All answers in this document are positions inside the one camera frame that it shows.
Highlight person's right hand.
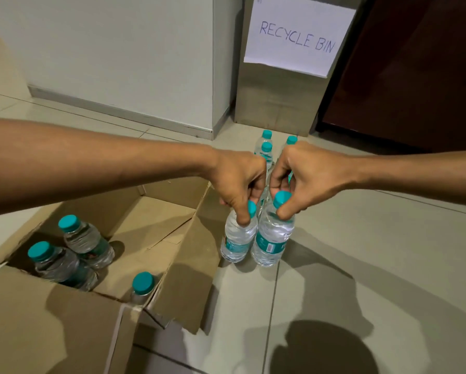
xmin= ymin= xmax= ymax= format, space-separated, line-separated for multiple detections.
xmin=269 ymin=142 xmax=360 ymax=222

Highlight person's left hand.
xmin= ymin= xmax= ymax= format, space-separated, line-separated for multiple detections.
xmin=207 ymin=149 xmax=268 ymax=227

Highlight water bottles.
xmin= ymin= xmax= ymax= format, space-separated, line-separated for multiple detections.
xmin=254 ymin=129 xmax=298 ymax=215

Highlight printed cardboard box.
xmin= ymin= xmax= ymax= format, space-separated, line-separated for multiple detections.
xmin=0 ymin=177 xmax=230 ymax=374

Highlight dark maroon refrigerator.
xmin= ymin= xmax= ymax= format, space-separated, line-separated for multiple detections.
xmin=316 ymin=0 xmax=466 ymax=153

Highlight person's right forearm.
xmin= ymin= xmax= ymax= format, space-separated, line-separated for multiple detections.
xmin=351 ymin=151 xmax=466 ymax=209

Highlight person's left forearm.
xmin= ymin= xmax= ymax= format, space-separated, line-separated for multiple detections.
xmin=0 ymin=116 xmax=218 ymax=219

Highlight steel bin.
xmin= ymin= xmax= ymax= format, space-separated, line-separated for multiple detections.
xmin=234 ymin=0 xmax=368 ymax=138

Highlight white paper sign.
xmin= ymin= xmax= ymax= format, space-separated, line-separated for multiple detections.
xmin=243 ymin=0 xmax=357 ymax=78

